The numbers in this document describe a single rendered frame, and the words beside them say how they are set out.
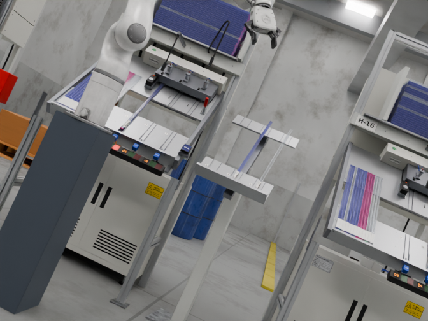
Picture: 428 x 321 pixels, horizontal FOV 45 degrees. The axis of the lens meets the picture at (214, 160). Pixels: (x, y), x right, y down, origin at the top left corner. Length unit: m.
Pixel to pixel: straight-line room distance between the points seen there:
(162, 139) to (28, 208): 0.86
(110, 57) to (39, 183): 0.52
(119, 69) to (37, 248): 0.69
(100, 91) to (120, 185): 0.97
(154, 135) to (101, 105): 0.67
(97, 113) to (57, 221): 0.41
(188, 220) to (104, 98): 3.93
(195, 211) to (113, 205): 3.01
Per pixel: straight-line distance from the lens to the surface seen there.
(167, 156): 2.41
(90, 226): 2.82
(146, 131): 2.53
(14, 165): 2.64
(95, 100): 1.89
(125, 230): 2.77
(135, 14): 1.91
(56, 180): 1.87
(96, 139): 1.84
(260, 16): 2.12
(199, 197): 5.70
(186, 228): 5.74
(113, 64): 1.91
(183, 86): 2.83
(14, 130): 6.15
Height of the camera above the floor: 0.69
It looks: 2 degrees up
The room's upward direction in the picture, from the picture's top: 24 degrees clockwise
